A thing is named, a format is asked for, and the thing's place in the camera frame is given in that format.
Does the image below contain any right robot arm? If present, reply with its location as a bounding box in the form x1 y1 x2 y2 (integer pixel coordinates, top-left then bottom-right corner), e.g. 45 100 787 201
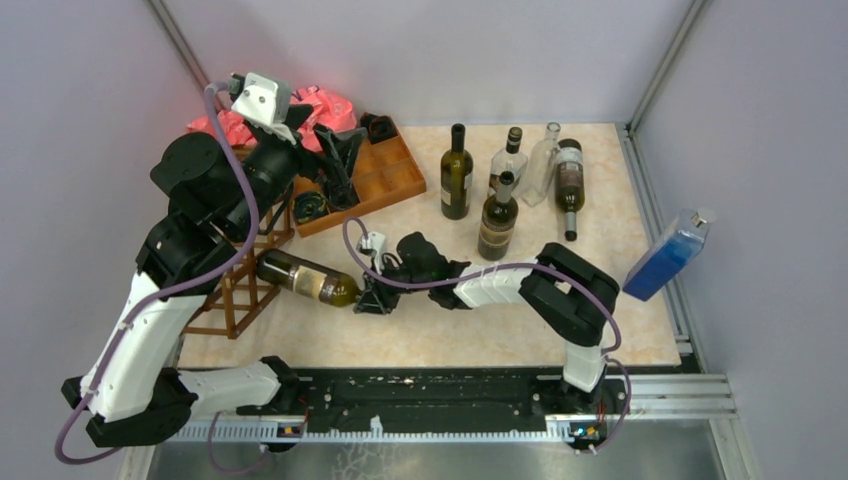
346 232 620 412

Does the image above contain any blue liquid square bottle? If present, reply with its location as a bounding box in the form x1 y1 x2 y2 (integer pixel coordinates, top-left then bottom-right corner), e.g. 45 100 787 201
622 208 717 301

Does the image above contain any pink plastic bag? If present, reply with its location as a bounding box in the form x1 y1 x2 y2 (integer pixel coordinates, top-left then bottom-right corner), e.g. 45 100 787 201
218 86 358 152

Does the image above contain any dark wine bottle lying down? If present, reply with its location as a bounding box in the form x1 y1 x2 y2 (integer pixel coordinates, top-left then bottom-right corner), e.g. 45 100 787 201
554 138 585 242

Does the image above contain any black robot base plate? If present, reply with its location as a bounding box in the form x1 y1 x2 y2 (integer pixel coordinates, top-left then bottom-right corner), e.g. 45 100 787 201
236 367 625 434

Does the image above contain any clear glass bottle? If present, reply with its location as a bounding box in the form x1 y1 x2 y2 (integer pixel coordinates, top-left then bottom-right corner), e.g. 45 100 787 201
520 122 561 207

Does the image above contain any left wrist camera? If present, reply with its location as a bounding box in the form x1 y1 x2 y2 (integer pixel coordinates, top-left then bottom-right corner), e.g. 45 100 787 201
229 72 296 145

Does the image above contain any green wine bottle silver neck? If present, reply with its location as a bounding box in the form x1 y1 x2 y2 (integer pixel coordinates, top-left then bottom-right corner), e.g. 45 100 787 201
255 249 361 308

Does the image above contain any rolled dark blue sock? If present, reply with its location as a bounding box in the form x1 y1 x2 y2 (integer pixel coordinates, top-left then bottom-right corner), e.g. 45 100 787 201
292 190 330 225

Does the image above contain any brown wooden wine rack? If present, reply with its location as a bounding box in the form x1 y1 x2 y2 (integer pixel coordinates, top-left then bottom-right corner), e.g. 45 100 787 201
183 186 295 340

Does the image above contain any green wine bottle black neck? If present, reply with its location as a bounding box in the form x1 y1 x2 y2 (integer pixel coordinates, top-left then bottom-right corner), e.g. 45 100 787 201
440 123 474 220

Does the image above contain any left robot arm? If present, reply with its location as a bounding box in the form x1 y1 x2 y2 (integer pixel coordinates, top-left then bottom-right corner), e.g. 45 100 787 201
62 124 367 448

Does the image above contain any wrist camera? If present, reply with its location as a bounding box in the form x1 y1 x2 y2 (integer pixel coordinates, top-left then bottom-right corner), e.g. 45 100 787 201
229 72 296 145
356 232 387 272

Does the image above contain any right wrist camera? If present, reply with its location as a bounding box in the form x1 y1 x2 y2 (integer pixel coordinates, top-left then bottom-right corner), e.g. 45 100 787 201
356 232 387 272

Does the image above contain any white cable duct strip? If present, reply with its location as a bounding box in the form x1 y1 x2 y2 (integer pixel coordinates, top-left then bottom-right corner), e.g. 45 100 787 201
169 420 575 444

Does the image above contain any clear liquor bottle brown label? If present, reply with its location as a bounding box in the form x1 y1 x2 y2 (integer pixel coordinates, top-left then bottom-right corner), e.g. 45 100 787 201
487 126 528 197

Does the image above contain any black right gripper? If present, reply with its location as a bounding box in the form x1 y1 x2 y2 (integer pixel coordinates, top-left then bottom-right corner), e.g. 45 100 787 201
354 255 432 315

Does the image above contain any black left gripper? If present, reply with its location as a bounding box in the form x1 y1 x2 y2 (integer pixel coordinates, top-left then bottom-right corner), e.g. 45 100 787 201
226 104 367 238

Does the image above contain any wooden compartment tray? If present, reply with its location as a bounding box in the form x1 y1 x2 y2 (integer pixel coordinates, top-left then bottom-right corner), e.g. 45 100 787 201
290 125 427 237

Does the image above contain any green wine bottle silver foil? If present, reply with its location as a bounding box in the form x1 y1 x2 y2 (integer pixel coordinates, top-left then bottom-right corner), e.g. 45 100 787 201
477 170 519 261

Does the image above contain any rolled dark sock far corner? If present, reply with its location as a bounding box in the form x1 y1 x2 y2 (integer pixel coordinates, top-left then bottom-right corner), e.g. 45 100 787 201
359 113 398 145

